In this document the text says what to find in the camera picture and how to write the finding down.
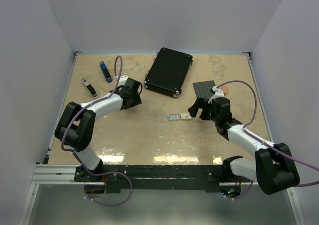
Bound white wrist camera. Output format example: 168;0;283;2
115;74;129;87
208;86;225;104

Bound grey studded baseplate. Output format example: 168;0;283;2
192;80;215;100

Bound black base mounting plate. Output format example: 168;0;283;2
74;165;249;194

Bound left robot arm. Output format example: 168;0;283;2
54;77;143;181

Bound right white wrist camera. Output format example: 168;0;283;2
208;86;225;104

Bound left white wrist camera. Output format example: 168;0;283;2
115;74;129;87

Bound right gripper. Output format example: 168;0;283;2
188;97;220;123

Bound black and silver stapler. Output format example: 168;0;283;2
81;78;98;98

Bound white staples box sleeve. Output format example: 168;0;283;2
181;113;192;120

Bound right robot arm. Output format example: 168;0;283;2
188;97;300;195

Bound blue stapler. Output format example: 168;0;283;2
100;61;113;83

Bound black hard case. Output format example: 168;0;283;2
144;47;193;98

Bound aluminium frame rail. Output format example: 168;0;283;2
18;145;83;225

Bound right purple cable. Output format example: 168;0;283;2
215;80;319;200

